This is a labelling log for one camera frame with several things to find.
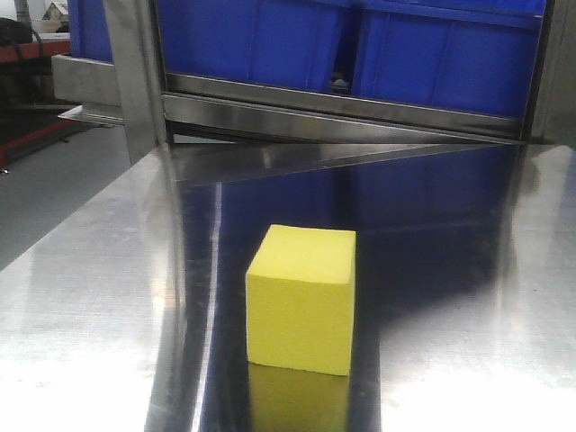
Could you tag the blue plastic bin far left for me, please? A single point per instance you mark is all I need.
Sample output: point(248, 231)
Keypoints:
point(87, 25)

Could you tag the red metal cart frame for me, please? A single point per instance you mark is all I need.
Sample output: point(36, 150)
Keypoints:
point(29, 109)

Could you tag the blue plastic bin right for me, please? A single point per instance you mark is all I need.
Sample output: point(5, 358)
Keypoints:
point(467, 56)

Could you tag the stainless steel shelf rack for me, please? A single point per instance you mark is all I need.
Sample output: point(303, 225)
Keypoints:
point(153, 104)

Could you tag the yellow foam block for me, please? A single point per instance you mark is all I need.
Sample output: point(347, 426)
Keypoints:
point(300, 300)

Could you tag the blue plastic bin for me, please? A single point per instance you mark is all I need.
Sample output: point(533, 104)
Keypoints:
point(291, 44)
point(87, 25)
point(467, 56)

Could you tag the blue plastic bin centre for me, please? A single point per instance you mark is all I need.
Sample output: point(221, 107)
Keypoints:
point(291, 44)

